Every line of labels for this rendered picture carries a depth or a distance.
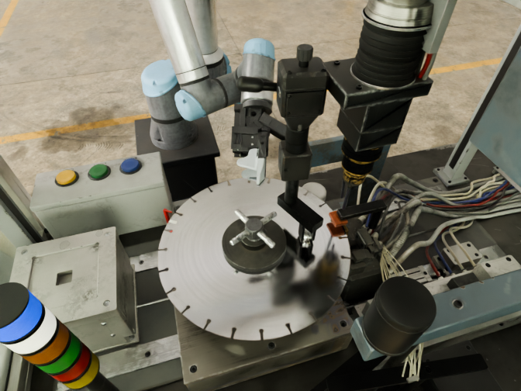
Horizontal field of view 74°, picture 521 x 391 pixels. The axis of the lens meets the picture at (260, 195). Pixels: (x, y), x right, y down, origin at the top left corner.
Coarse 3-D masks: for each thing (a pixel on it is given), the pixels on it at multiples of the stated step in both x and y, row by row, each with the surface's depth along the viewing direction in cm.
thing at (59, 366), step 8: (72, 336) 39; (72, 344) 39; (80, 344) 41; (64, 352) 37; (72, 352) 39; (80, 352) 40; (56, 360) 37; (64, 360) 38; (72, 360) 39; (40, 368) 37; (48, 368) 37; (56, 368) 38; (64, 368) 39
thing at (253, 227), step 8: (240, 216) 58; (272, 216) 58; (248, 224) 56; (256, 224) 56; (248, 232) 56; (256, 232) 56; (232, 240) 55; (256, 240) 58; (264, 240) 55; (272, 240) 55
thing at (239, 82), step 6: (240, 78) 45; (246, 78) 45; (252, 78) 46; (258, 78) 46; (240, 84) 45; (246, 84) 45; (252, 84) 45; (258, 84) 46; (264, 84) 46; (270, 84) 46; (276, 84) 47; (240, 90) 46; (246, 90) 46; (252, 90) 46; (258, 90) 46; (264, 90) 47; (270, 90) 47; (276, 90) 47
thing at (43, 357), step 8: (64, 328) 38; (56, 336) 36; (64, 336) 37; (48, 344) 35; (56, 344) 36; (64, 344) 37; (40, 352) 35; (48, 352) 35; (56, 352) 36; (32, 360) 35; (40, 360) 35; (48, 360) 36
